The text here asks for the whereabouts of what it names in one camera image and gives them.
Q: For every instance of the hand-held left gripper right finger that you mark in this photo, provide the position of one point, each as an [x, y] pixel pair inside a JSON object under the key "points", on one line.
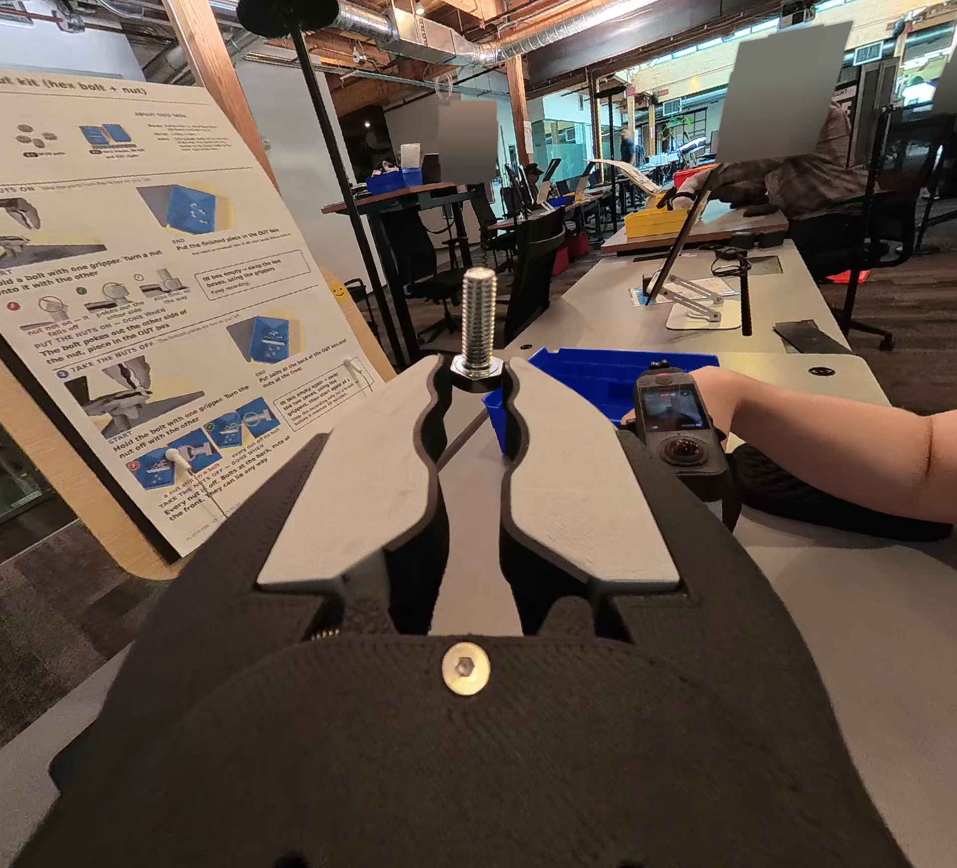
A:
{"points": [[590, 501]]}

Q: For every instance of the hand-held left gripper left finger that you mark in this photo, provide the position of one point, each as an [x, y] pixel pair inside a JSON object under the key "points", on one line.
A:
{"points": [[359, 479]]}

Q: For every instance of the blue plastic bin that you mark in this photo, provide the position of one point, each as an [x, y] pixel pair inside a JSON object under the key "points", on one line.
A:
{"points": [[598, 378]]}

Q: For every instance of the silver hex bolt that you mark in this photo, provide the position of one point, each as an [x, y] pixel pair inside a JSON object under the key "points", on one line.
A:
{"points": [[478, 314]]}

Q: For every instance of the person's right forearm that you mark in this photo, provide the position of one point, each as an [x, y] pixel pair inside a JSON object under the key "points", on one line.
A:
{"points": [[837, 449]]}

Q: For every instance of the black wrist rest pad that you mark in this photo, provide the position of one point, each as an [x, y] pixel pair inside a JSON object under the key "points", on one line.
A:
{"points": [[807, 494]]}

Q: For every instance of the white folding stand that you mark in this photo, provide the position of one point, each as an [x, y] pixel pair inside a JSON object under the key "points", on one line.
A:
{"points": [[699, 311]]}

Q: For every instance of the black flat plate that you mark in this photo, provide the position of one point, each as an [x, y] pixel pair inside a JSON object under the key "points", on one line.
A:
{"points": [[811, 337]]}

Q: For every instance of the yellow smiley sticker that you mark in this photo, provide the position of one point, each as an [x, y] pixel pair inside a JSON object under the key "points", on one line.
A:
{"points": [[339, 290]]}

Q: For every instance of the black display board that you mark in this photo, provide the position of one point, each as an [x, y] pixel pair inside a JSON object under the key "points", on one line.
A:
{"points": [[684, 232]]}

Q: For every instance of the black office chair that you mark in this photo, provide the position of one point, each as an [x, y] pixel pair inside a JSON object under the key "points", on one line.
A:
{"points": [[433, 270], [534, 262]]}

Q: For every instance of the yellow storage bin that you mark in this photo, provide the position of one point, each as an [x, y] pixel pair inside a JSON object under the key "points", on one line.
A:
{"points": [[654, 221]]}

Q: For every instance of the wooden standing desk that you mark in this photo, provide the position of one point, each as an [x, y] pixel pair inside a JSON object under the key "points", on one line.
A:
{"points": [[396, 199]]}

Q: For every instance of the printed instruction sheet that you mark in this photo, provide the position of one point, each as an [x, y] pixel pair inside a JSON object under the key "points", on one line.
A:
{"points": [[149, 285]]}

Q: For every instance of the small blue storage bin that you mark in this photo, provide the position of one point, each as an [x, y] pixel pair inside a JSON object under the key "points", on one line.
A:
{"points": [[385, 181]]}

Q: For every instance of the instruction sheet on stand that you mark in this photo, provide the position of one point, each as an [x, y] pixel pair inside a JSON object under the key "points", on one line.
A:
{"points": [[60, 479]]}

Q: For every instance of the black floor lamp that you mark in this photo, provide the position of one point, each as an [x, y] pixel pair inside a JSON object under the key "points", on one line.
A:
{"points": [[288, 8]]}

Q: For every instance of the short black post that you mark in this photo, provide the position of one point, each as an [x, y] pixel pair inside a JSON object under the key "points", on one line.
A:
{"points": [[745, 299]]}

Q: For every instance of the wooden support post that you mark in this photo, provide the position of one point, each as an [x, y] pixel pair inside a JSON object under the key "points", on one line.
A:
{"points": [[194, 38]]}

